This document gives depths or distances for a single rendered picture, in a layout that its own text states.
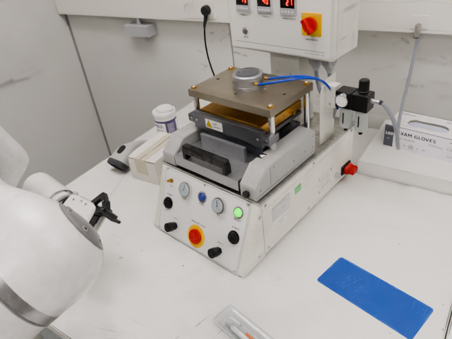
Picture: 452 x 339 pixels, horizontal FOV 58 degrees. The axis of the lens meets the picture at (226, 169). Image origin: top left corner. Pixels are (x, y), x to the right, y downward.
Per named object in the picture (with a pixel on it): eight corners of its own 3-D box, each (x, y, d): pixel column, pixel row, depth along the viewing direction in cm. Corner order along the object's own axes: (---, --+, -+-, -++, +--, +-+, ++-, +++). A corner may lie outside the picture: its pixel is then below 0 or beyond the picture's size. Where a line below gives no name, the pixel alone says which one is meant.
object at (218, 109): (242, 98, 120) (239, 67, 115) (307, 114, 107) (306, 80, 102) (202, 122, 110) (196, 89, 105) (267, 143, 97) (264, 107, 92)
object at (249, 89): (248, 87, 126) (244, 46, 119) (339, 109, 107) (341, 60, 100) (192, 120, 112) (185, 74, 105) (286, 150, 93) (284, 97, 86)
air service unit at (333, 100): (330, 122, 112) (331, 70, 103) (381, 134, 103) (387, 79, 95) (320, 130, 109) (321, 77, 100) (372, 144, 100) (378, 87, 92)
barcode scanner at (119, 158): (146, 144, 159) (141, 126, 155) (161, 148, 155) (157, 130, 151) (107, 171, 146) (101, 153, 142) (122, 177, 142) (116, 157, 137)
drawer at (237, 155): (246, 122, 126) (243, 98, 122) (307, 140, 113) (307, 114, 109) (176, 167, 109) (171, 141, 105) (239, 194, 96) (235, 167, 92)
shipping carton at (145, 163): (165, 151, 153) (161, 130, 148) (192, 159, 147) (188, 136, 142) (130, 177, 141) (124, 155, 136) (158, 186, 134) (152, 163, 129)
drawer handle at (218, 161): (188, 155, 106) (185, 142, 104) (231, 172, 97) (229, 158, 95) (183, 158, 105) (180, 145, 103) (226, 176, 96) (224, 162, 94)
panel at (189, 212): (158, 227, 117) (167, 165, 112) (237, 274, 99) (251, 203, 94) (153, 228, 115) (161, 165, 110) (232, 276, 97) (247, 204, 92)
